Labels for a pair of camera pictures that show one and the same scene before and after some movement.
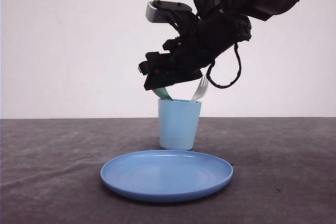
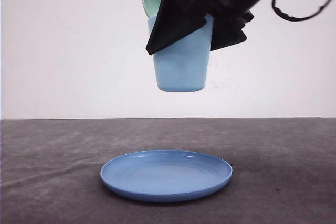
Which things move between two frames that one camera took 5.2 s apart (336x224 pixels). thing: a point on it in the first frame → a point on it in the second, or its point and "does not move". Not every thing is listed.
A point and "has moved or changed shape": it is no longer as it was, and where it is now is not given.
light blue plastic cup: x=178 y=122 has moved or changed shape
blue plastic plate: x=165 y=175 does not move
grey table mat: x=284 y=171 does not move
